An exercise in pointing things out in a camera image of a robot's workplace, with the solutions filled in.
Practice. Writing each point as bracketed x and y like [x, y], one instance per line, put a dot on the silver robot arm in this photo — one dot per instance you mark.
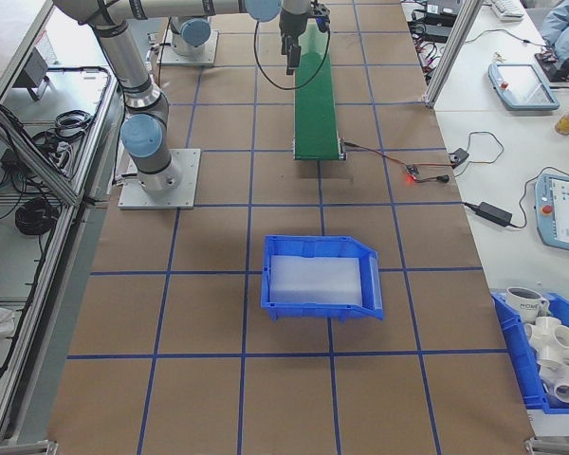
[194, 33]
[123, 71]

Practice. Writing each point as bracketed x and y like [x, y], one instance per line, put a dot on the white pipe elbow fitting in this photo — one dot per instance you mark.
[562, 379]

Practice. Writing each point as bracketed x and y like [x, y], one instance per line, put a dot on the green conveyor belt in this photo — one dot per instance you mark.
[315, 118]

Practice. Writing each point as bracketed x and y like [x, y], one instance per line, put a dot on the plain black power supply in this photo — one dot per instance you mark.
[431, 30]

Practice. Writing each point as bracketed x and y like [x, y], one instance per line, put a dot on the black labelled power supply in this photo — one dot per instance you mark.
[443, 6]

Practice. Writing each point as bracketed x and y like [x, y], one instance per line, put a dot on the small board with red light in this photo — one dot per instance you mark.
[411, 171]

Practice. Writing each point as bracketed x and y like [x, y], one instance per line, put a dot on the black barrel plug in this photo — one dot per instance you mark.
[441, 178]

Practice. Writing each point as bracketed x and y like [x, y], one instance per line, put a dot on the white keyboard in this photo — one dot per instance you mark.
[508, 9]

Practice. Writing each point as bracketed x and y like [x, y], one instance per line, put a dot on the teach pendant with dark screen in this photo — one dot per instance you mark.
[521, 85]

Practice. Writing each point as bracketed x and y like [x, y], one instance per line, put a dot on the blue plastic bin with foam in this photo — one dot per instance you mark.
[313, 310]

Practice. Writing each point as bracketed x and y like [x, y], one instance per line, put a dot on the black power adapter brick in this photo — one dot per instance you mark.
[495, 213]

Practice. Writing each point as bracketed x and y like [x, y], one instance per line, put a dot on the grey metal box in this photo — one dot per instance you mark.
[31, 71]

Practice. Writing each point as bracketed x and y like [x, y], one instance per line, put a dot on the teach pendant with lit screen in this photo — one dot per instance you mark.
[566, 213]

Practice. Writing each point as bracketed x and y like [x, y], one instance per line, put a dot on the white printed mug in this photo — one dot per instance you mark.
[526, 303]

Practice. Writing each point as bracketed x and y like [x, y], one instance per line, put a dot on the white pipe cross fitting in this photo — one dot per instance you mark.
[550, 339]

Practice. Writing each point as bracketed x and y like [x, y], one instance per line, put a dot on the blue plastic bin with fittings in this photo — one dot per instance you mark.
[521, 374]

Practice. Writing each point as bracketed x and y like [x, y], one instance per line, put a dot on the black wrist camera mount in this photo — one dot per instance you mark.
[320, 19]

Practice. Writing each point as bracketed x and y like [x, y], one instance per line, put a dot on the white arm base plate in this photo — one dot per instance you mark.
[185, 180]
[208, 57]

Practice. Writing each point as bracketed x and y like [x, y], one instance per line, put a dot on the slanted aluminium profile post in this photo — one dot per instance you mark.
[448, 57]

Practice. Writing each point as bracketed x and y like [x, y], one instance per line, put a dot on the small black switch box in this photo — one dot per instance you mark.
[457, 157]

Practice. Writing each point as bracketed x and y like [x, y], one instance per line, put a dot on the V-shaped metal bar frame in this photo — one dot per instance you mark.
[99, 137]

